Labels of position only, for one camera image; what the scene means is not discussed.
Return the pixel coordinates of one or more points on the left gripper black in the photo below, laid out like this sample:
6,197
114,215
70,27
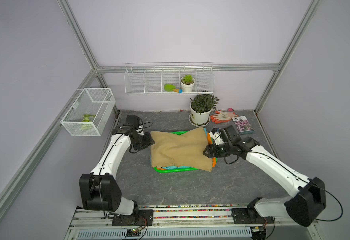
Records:
148,141

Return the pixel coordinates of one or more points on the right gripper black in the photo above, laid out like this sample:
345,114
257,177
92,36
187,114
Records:
211,148

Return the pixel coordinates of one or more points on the orange pants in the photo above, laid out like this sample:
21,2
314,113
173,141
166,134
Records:
209,150

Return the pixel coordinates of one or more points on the tan pants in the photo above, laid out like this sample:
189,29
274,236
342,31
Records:
181,148

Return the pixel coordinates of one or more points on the green plastic basket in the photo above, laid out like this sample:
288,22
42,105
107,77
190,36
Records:
174,169

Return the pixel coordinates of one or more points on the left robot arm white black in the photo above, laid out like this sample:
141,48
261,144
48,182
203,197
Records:
99,189

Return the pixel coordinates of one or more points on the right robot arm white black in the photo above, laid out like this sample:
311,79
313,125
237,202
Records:
306,197

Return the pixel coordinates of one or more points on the green item in side basket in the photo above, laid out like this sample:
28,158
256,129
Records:
87,121

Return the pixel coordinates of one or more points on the flower seed packet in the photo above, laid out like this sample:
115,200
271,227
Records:
243,125

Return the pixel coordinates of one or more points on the orange white work gloves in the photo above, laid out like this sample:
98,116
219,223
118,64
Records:
222,117

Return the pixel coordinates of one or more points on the large potted plant white pot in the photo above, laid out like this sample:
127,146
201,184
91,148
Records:
201,106

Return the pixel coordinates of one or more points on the green toy shovel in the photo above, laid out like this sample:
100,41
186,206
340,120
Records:
172,88

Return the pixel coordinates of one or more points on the small potted plant white pot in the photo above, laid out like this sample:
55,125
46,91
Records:
187,83

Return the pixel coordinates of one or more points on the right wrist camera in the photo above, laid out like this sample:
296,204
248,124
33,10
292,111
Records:
215,135

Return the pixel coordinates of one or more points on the white wire side basket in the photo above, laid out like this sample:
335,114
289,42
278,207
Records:
93,101

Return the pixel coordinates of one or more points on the white wire wall shelf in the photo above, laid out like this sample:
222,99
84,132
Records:
150,78

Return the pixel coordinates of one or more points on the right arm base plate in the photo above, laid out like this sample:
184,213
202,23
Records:
243,216

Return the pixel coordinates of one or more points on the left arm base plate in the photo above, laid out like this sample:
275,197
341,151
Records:
138,218

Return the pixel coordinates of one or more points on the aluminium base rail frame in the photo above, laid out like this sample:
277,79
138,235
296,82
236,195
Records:
188,222

